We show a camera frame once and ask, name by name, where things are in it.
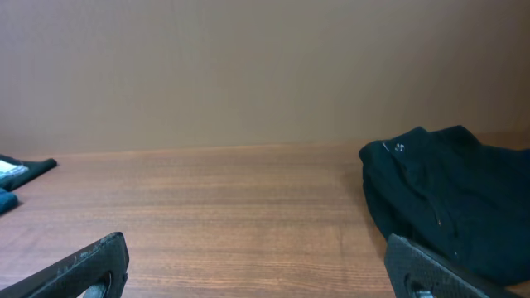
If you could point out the light blue denim shorts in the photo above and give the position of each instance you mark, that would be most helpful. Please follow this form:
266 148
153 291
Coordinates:
8 169

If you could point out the black garment under pile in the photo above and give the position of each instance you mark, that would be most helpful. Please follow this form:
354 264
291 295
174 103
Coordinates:
30 170

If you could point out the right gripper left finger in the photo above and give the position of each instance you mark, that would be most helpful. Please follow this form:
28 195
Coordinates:
97 270

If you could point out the navy blue shorts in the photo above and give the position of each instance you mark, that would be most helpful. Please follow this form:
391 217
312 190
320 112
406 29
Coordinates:
8 201

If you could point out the black shorts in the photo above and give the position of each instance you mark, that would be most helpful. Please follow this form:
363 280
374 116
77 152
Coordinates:
454 195

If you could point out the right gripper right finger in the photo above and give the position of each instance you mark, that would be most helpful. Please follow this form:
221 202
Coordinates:
416 272

